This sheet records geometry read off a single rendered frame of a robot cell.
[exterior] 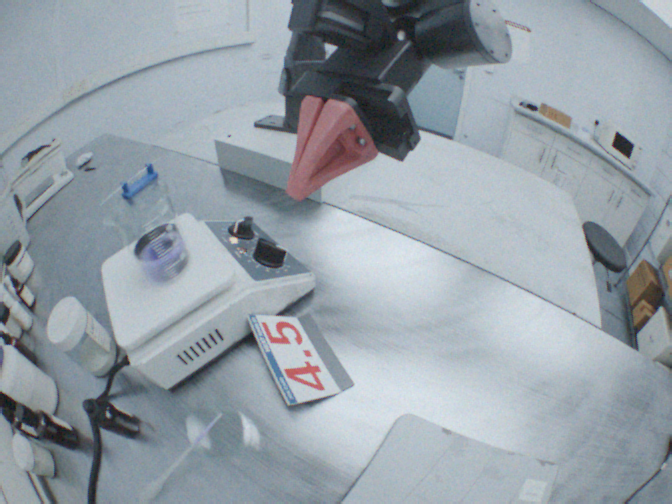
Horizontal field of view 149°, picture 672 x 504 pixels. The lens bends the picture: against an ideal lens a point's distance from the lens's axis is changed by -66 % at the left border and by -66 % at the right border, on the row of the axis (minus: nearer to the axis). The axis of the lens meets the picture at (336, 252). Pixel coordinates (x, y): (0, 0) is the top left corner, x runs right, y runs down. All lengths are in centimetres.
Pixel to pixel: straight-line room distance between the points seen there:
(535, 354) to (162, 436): 40
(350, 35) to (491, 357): 31
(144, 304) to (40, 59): 162
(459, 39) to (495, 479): 35
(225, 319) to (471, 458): 25
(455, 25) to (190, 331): 30
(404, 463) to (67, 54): 185
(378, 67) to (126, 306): 27
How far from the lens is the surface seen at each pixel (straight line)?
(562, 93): 310
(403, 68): 22
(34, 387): 39
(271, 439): 25
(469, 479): 26
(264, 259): 27
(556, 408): 35
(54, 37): 177
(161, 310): 22
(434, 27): 23
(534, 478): 31
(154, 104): 184
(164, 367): 25
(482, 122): 309
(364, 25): 20
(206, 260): 24
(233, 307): 23
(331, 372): 26
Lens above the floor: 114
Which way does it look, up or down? 45 degrees down
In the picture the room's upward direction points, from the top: 2 degrees clockwise
